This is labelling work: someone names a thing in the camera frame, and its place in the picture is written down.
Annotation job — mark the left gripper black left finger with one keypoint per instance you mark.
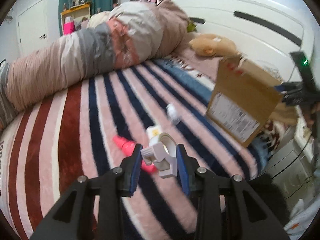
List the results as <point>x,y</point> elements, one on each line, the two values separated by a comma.
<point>92,208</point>

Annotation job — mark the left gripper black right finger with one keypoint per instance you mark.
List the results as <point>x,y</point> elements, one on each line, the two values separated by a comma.
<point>228,208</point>

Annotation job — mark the pink bottle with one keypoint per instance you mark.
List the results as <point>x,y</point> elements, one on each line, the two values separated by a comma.
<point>127,147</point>

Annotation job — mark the white Kato-Kato case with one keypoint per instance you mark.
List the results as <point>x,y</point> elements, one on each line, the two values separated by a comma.
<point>153,131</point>

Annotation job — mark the person's right hand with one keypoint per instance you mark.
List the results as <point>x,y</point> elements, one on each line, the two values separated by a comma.
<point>309,114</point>

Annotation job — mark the brown cardboard box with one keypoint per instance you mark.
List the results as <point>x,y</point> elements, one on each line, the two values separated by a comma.
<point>243,98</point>

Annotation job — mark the striped pink red blanket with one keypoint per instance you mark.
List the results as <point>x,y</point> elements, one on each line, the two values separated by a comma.
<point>91,127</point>

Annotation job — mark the white bedside drawers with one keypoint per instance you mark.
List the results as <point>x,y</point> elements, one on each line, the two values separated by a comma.
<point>291,167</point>

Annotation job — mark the white bed headboard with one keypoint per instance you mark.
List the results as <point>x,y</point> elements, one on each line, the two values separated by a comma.
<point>264,31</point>

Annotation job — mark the small white bottle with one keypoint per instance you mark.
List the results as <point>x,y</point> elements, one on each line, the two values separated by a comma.
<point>172,114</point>

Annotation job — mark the tan plush toy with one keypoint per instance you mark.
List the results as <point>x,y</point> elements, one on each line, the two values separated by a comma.
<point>212,45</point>

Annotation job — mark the green plush toy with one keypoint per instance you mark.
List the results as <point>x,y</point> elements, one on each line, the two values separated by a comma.
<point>191,27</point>

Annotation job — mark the rolled pink grey duvet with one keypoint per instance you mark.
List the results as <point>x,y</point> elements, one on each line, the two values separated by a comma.
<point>133,33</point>

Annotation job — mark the pink gift bag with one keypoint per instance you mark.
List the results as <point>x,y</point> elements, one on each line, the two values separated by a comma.
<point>68,28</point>

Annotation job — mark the yellow white cabinet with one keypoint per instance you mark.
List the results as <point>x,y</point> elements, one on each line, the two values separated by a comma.
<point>76,14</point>

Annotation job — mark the white door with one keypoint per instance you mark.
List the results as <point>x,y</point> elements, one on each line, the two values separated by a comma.
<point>32,28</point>

